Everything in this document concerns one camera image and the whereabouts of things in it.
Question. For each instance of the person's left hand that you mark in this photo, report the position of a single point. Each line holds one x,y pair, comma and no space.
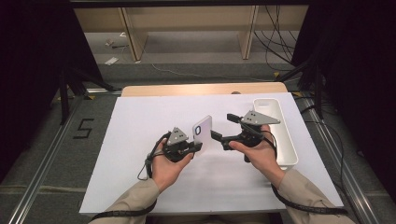
165,172

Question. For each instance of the white plastic bin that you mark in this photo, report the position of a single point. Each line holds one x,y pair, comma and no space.
285,140

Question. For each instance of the aluminium floor rail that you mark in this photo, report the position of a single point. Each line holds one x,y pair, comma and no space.
339,158
43,168

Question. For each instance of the dark curtain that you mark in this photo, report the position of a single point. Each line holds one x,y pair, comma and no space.
358,62
31,62

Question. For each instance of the iridescent phone case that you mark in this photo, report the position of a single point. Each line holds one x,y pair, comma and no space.
204,130

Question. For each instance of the person's right hand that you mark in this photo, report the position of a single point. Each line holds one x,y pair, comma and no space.
263,158

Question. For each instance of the light wooden desk frame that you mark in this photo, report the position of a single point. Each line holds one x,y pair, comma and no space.
190,18

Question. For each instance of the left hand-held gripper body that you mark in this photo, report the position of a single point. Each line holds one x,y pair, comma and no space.
176,137

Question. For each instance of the black metal stand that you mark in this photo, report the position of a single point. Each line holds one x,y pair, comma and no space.
64,99
317,93

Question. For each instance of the white board mat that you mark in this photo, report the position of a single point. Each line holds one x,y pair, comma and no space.
140,124

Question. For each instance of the white paper scrap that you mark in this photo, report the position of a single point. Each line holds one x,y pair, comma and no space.
111,61

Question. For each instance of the yellow tape piece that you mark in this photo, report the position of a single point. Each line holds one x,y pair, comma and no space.
297,93
89,97

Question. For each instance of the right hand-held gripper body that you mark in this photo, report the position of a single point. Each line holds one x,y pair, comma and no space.
258,118

